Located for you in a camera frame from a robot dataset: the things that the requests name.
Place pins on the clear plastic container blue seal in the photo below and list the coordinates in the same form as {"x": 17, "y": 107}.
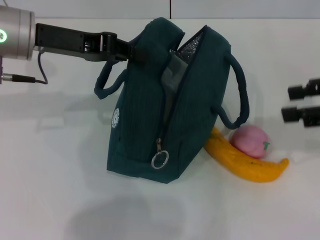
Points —
{"x": 173, "y": 75}

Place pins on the yellow toy banana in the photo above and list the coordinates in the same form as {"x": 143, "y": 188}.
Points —
{"x": 240, "y": 163}

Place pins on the dark teal fabric lunch bag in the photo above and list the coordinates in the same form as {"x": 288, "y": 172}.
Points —
{"x": 147, "y": 117}

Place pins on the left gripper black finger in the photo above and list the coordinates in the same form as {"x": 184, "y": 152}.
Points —
{"x": 130, "y": 50}

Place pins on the pink toy peach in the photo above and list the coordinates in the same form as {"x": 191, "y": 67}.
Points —
{"x": 250, "y": 141}

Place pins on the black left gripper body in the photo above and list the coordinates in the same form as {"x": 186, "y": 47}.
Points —
{"x": 62, "y": 38}

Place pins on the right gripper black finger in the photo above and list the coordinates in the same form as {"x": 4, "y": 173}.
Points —
{"x": 303, "y": 90}
{"x": 300, "y": 115}

